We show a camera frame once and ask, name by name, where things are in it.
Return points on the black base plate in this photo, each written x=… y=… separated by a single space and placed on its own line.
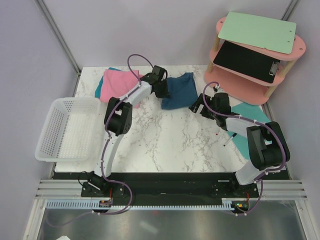
x=214 y=185

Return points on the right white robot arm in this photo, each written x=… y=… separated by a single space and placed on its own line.
x=267 y=147

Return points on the teal cutting board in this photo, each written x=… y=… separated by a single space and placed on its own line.
x=252 y=112

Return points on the pink t shirt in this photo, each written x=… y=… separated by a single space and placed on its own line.
x=116 y=83

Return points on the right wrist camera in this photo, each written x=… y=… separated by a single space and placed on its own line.
x=221 y=103

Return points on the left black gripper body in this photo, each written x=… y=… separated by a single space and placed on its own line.
x=162 y=91

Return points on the white plastic basket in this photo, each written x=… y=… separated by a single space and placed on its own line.
x=68 y=131

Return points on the pink three tier shelf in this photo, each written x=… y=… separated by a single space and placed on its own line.
x=243 y=87

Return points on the teal folded t shirt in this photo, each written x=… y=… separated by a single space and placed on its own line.
x=97 y=93

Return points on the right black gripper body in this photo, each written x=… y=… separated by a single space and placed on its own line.
x=206 y=114

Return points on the white cable duct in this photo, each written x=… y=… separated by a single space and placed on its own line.
x=86 y=204

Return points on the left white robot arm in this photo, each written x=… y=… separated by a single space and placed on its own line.
x=118 y=121

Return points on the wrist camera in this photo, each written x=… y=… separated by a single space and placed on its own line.
x=221 y=103
x=159 y=73

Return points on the green clipboard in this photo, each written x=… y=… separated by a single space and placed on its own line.
x=258 y=31

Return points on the blue t shirt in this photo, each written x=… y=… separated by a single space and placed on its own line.
x=182 y=91

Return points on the black cap marker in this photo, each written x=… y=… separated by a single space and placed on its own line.
x=229 y=140

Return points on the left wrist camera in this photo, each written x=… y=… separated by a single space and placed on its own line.
x=159 y=73

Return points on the black clipboard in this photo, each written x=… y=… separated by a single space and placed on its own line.
x=247 y=62

